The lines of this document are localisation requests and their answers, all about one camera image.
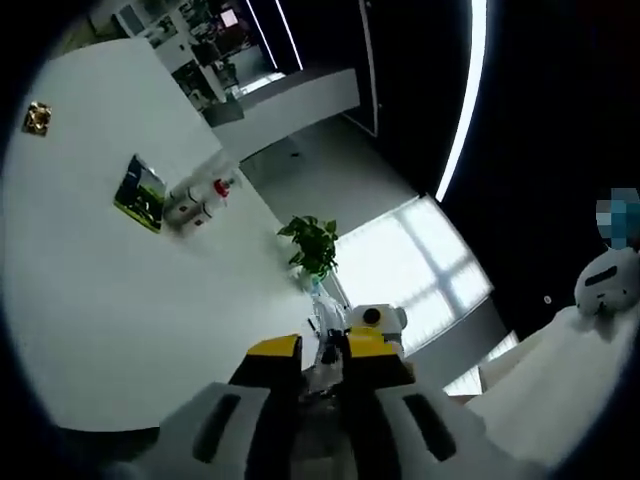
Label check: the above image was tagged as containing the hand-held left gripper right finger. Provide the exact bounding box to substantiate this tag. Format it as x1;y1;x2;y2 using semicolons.
343;328;490;480

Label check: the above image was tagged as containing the bright window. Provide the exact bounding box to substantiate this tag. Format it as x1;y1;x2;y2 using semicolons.
329;194;496;352

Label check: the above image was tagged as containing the green printed packet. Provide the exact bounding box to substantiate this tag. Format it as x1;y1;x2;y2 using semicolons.
112;153;169;236

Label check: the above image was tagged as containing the green potted plant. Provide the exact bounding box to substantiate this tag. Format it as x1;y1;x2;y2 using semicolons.
277;214;342;294

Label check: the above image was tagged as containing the wide curved ceiling light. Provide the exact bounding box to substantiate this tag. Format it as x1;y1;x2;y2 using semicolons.
434;0;489;204

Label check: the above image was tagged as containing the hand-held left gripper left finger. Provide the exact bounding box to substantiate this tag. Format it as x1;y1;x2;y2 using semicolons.
159;334;304;480

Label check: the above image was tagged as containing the red collar skincare pump bottle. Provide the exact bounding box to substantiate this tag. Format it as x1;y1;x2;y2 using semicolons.
212;174;237;212

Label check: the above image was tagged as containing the white worn device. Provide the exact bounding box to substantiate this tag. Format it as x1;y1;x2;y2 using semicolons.
573;247;640;327

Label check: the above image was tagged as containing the long ceiling light strip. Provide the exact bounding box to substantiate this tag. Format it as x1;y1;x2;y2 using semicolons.
244;0;282;72
273;0;305;72

